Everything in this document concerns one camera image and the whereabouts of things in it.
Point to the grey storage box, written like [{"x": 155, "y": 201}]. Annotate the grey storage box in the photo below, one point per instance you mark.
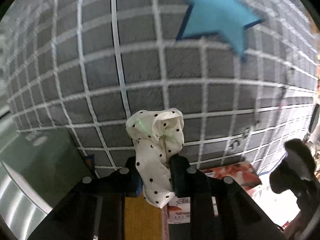
[{"x": 37, "y": 170}]

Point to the white polka dot cloth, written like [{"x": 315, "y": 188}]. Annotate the white polka dot cloth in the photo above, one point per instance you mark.
[{"x": 158, "y": 136}]

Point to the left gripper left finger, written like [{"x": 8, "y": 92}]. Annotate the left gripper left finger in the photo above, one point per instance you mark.
[{"x": 94, "y": 208}]

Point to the grey checked star rug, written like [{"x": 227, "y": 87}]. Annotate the grey checked star rug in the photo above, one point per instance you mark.
[{"x": 88, "y": 65}]

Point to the orange cardboard box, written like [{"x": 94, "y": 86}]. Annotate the orange cardboard box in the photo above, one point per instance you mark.
[{"x": 142, "y": 223}]

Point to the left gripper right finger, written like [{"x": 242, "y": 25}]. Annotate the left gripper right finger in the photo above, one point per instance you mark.
[{"x": 219, "y": 208}]

